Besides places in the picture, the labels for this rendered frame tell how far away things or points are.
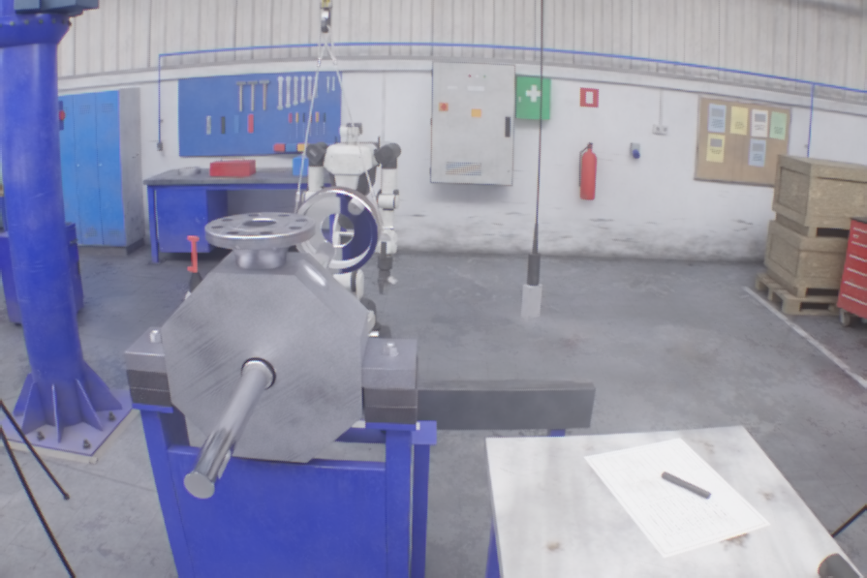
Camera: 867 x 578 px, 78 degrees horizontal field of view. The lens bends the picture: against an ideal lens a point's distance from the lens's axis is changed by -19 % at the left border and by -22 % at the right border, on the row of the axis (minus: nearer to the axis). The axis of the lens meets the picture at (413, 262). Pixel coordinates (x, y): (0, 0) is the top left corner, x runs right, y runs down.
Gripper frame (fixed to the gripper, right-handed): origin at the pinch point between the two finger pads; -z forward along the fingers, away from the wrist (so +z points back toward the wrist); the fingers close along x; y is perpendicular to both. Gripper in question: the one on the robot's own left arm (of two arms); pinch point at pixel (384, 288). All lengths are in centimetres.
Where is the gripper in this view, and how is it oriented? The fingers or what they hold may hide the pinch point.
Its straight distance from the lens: 379.1
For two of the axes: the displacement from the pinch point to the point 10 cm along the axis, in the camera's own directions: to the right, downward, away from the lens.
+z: 0.6, -10.0, -0.8
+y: 9.8, 0.8, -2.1
